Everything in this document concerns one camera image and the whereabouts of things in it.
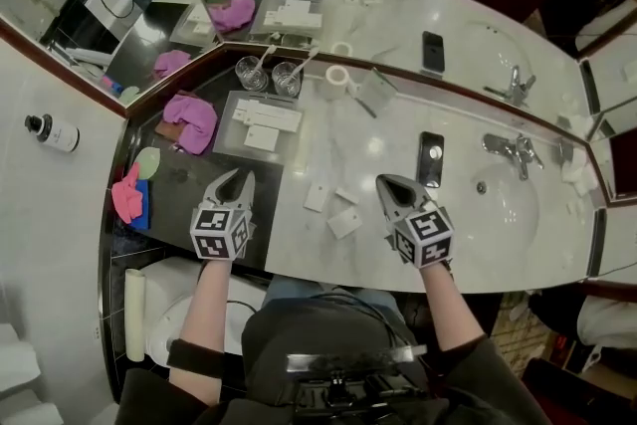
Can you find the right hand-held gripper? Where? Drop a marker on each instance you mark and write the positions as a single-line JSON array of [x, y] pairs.
[[423, 236]]

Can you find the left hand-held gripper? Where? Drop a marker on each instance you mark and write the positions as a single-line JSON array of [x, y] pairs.
[[214, 234]]

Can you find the white rectangular packet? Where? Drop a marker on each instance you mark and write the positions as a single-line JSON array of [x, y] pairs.
[[347, 195]]

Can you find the group of white sachets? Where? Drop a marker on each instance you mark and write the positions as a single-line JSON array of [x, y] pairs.
[[274, 117]]

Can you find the black forearm band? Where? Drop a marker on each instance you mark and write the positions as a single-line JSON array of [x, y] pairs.
[[194, 358]]

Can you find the person's right forearm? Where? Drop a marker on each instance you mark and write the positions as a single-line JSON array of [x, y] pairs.
[[448, 303]]

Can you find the person's left forearm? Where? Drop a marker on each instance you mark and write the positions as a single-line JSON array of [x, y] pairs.
[[209, 303]]

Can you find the black smartphone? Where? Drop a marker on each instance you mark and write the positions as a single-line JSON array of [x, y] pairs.
[[430, 159]]

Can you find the clear plastic tray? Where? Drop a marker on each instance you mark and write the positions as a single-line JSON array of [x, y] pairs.
[[229, 139]]

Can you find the chrome sink drain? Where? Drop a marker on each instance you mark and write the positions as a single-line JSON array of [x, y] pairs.
[[481, 187]]

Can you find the blue cloth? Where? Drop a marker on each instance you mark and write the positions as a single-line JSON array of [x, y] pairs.
[[142, 214]]

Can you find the purple cloth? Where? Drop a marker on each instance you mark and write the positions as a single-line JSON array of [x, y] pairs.
[[191, 119]]

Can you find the pale green round pad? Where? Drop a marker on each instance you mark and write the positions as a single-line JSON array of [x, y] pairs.
[[148, 161]]

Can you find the brown cloth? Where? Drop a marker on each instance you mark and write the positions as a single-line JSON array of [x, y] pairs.
[[166, 129]]

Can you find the white sink basin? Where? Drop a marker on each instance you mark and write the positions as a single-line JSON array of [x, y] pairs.
[[507, 214]]

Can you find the person's blue jeans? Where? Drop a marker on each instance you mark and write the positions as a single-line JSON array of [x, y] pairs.
[[298, 291]]

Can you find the chrome faucet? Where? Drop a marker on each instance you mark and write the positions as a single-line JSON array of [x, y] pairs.
[[515, 151]]

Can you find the glass tumbler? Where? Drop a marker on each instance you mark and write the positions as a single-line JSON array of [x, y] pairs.
[[251, 74], [286, 79]]

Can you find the white toilet paper roll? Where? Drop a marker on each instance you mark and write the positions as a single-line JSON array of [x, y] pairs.
[[337, 82]]

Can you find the cream paper roll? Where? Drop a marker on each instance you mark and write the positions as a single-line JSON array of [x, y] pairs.
[[135, 313]]

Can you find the person's dark shirt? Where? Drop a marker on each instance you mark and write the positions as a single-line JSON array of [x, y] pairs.
[[298, 333]]

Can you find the small chrome holder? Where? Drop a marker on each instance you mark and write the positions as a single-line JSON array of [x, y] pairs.
[[565, 149]]

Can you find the small white soap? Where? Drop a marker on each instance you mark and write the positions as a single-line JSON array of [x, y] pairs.
[[573, 206]]

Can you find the white folded towel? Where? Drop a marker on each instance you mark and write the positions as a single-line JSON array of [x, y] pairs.
[[577, 174]]

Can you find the white pump bottle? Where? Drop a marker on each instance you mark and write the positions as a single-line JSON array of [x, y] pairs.
[[60, 134]]

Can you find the white fabric bundle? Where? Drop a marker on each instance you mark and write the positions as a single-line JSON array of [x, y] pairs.
[[607, 318]]

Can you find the dark red wooden door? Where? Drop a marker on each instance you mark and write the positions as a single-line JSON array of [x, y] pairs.
[[572, 393]]

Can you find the black chest camera mount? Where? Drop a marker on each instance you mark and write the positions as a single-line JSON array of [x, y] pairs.
[[348, 383]]

